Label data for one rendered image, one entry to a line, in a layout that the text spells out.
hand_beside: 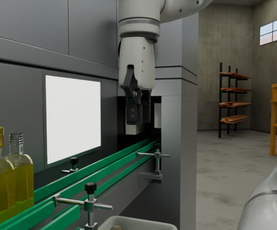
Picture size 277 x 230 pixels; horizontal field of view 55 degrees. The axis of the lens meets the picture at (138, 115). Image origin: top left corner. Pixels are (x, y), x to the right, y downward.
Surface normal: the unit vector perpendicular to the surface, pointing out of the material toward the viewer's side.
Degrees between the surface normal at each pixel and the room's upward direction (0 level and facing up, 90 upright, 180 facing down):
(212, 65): 90
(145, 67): 91
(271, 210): 10
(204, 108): 90
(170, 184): 90
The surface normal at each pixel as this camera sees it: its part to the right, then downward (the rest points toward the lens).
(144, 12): 0.22, 0.06
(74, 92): 0.94, 0.02
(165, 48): -0.33, 0.06
